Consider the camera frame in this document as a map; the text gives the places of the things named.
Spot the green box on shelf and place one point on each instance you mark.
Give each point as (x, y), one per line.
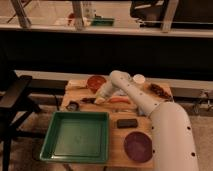
(102, 22)

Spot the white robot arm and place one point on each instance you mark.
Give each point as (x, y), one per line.
(172, 135)

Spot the black handled brush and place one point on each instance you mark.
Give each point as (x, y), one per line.
(88, 100)

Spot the small black round tin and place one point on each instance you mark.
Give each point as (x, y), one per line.
(72, 106)

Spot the orange carrot toy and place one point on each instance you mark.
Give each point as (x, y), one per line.
(119, 100)

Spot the green plastic tray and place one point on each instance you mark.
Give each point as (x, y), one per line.
(77, 137)

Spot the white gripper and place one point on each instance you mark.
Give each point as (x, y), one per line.
(104, 93)

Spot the orange red bowl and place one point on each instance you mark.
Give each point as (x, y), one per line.
(95, 82)

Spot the metal fork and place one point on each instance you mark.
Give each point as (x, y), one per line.
(121, 110)

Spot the dark red brown object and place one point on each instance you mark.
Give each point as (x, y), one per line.
(158, 90)

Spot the black rectangular sponge block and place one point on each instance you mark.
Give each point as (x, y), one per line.
(127, 123)

